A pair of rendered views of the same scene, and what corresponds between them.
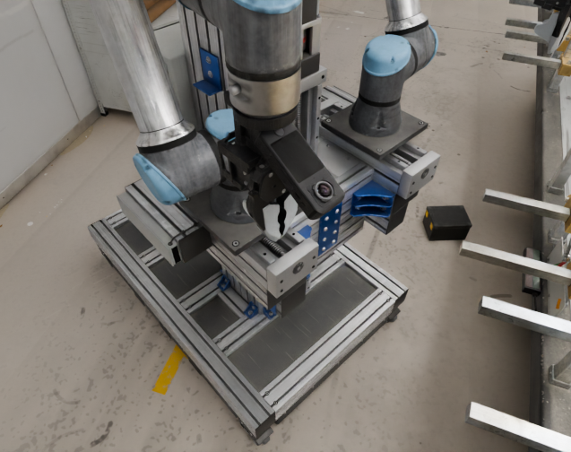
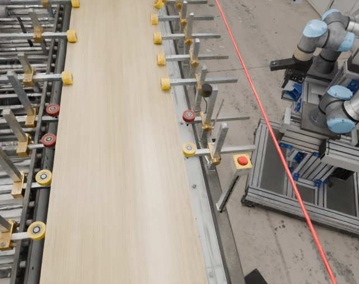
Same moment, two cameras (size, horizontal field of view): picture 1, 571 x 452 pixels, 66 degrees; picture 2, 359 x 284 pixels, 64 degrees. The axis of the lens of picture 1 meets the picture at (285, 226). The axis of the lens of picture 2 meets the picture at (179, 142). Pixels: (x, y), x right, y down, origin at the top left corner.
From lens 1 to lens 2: 230 cm
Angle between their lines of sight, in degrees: 74
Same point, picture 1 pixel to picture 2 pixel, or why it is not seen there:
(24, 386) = not seen: hidden behind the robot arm
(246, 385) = (274, 127)
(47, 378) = not seen: hidden behind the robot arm
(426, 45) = (333, 110)
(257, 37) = not seen: outside the picture
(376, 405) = (227, 162)
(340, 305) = (268, 173)
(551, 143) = (233, 260)
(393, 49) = (337, 88)
